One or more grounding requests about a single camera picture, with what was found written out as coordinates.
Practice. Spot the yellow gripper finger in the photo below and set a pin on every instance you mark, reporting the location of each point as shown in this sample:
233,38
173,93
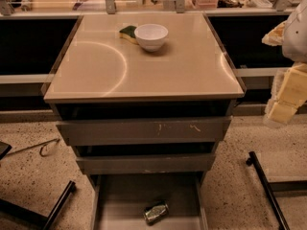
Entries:
275,37
289,93

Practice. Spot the crushed green can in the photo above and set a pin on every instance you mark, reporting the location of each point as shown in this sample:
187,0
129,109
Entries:
155,212

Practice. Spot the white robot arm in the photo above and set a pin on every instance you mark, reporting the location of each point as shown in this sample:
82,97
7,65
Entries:
294,45

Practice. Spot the beige top drawer cabinet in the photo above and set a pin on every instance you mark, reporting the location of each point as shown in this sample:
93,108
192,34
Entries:
101,76

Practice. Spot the open grey bottom drawer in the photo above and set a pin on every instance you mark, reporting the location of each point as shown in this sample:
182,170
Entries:
120,201

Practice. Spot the grey middle drawer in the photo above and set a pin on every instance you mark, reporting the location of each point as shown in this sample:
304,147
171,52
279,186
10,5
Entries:
176,163

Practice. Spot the grey top drawer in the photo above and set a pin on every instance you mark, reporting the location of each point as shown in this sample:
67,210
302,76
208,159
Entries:
143,131

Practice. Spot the white bowl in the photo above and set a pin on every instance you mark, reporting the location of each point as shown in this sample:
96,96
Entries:
151,37

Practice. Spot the green yellow sponge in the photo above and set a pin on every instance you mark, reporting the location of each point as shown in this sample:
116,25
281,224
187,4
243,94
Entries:
128,34

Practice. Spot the metal hook rod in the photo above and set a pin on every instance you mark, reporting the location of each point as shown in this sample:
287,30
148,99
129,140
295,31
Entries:
41,145

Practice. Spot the black frame leg right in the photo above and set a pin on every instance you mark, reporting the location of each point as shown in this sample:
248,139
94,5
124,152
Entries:
271,188

